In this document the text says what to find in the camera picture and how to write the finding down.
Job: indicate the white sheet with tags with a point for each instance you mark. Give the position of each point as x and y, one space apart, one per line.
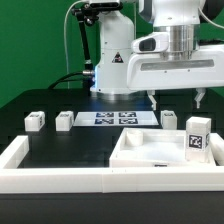
117 118

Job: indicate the white square table top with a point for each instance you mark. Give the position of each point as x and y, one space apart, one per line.
139 147

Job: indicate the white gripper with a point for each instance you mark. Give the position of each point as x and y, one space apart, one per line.
204 69

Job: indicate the white U-shaped obstacle fence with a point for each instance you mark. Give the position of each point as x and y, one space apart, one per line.
14 180

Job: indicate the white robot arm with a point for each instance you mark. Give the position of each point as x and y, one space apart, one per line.
170 57

